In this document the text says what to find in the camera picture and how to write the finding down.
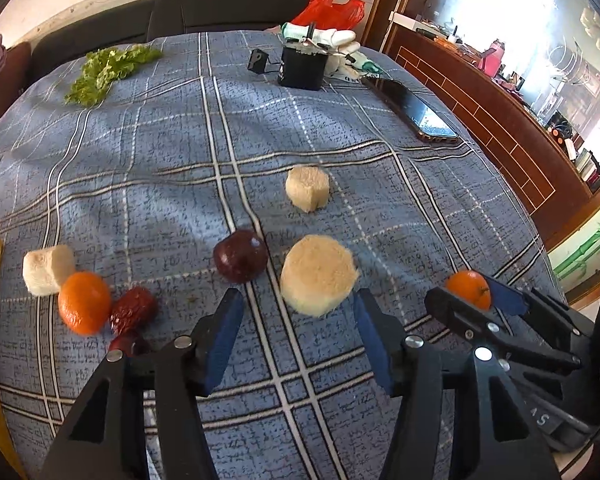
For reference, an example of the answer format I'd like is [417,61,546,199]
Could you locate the black smartphone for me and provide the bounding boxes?
[361,76,460,147]

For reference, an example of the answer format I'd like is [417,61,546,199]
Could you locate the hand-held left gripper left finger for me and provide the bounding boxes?
[40,288,245,480]

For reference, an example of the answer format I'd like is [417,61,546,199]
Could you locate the pink bottle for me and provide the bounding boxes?
[480,40,507,79]

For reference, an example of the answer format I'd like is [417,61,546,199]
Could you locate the dark red plum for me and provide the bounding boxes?
[213,230,269,284]

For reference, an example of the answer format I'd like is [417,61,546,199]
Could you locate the black sofa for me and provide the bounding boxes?
[30,0,327,82]

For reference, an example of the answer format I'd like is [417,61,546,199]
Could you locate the blue plaid blanket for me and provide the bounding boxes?
[0,30,568,480]

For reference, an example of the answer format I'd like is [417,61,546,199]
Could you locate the red jujube date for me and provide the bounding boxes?
[108,331,152,359]
[110,286,159,336]

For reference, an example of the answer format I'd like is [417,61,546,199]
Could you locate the small black cube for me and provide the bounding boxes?
[247,48,269,75]

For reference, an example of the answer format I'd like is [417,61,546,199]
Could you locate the white knitted glove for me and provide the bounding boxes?
[281,22,357,47]

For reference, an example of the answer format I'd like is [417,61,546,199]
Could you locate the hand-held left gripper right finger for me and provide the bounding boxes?
[353,288,561,480]

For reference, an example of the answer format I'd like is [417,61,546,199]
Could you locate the green lettuce leaf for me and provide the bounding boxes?
[64,44,164,108]

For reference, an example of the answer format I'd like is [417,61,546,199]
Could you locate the brown wooden cabinet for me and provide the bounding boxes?
[362,0,600,252]

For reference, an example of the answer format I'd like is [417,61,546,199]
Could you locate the round beige cake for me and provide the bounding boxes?
[280,234,360,318]

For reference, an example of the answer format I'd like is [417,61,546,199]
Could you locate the square beige cake piece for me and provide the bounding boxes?
[285,164,330,214]

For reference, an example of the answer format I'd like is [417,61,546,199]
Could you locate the white cake piece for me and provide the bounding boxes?
[22,245,77,297]

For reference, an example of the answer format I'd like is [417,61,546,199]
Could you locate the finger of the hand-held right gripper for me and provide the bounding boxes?
[424,286,582,369]
[484,275,597,342]

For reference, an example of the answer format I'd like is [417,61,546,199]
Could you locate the large orange tangerine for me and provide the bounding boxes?
[57,271,112,337]

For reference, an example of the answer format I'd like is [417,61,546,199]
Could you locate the red plastic bag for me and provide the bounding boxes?
[291,0,367,32]

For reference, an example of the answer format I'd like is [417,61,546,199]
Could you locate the black box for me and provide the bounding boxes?
[277,44,331,91]

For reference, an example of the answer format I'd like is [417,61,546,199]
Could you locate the brown cushion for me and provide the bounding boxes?
[0,34,34,147]

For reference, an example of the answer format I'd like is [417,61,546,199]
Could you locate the small orange tangerine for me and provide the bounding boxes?
[446,270,493,311]

